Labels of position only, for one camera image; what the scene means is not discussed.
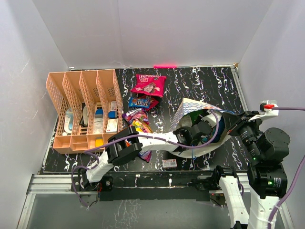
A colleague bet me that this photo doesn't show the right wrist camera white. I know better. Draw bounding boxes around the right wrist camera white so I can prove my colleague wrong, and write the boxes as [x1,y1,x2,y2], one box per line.
[249,100,279,121]

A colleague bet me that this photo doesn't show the pink tape strip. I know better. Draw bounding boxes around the pink tape strip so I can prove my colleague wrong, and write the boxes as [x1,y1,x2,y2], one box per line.
[153,63,177,69]

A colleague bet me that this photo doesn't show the orange fruits candy bag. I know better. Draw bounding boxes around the orange fruits candy bag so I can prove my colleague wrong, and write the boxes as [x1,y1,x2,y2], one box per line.
[132,119,153,133]

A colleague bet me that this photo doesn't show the green snack bag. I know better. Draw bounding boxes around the green snack bag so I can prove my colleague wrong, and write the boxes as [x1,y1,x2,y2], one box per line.
[180,110,203,127]

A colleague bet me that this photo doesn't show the orange plastic file organizer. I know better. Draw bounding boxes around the orange plastic file organizer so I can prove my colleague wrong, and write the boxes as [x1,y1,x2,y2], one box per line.
[46,69,123,154]

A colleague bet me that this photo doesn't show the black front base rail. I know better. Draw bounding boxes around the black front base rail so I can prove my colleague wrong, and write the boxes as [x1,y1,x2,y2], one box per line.
[71,170,224,205]

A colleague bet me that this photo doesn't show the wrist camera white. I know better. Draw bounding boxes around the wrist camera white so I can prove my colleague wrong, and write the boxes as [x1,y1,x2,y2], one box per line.
[201,111,222,127]
[249,100,279,121]

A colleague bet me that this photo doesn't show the checkered paper bag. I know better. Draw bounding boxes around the checkered paper bag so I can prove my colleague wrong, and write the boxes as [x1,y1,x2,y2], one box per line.
[170,98,234,159]

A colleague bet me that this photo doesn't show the red candy packet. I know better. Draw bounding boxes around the red candy packet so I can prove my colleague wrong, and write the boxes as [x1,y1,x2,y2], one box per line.
[142,95,159,111]

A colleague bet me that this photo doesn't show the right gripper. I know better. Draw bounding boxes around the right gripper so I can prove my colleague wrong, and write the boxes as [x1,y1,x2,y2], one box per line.
[222,109,263,159]

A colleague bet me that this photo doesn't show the white blue tube in organizer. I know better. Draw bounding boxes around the white blue tube in organizer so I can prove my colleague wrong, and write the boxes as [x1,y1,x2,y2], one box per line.
[64,108,74,134]

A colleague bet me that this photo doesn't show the yellow item in organizer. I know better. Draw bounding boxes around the yellow item in organizer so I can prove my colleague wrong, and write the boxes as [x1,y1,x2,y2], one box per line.
[95,138,104,147]

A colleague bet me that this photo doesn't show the pink popcorn snack bag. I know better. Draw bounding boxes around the pink popcorn snack bag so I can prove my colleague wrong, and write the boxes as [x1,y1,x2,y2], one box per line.
[131,74,166,98]

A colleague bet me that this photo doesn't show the white red box in organizer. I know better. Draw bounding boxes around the white red box in organizer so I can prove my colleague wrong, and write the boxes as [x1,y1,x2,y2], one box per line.
[106,118,119,133]

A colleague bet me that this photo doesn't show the blue m&m packet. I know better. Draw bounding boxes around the blue m&m packet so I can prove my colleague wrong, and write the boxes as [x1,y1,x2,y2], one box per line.
[128,97,151,108]

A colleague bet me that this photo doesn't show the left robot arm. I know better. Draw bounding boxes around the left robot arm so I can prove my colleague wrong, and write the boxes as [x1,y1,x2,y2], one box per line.
[80,121,219,190]

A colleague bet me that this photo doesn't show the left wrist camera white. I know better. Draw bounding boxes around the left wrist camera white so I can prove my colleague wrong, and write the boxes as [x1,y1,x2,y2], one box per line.
[201,111,222,127]

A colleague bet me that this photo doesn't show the blue item in organizer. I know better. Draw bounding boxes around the blue item in organizer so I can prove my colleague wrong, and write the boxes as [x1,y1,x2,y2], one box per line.
[108,111,119,119]

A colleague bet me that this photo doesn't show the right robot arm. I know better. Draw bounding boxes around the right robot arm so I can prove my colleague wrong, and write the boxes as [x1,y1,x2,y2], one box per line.
[212,104,290,229]

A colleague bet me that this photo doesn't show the small white red box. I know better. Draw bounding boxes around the small white red box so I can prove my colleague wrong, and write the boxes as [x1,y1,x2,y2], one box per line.
[162,159,177,168]

